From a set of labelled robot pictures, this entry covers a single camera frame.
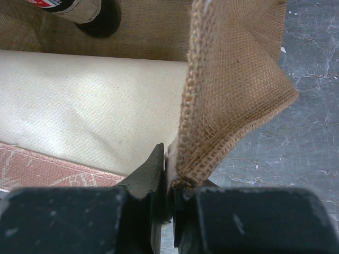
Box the brown wooden board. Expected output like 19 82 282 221
1 143 125 193

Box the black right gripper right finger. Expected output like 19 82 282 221
173 186 335 253

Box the burlap canvas tote bag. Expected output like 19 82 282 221
1 1 298 185

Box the red-capped beverage bottle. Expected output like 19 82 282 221
29 0 121 39

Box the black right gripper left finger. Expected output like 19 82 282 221
1 144 166 253

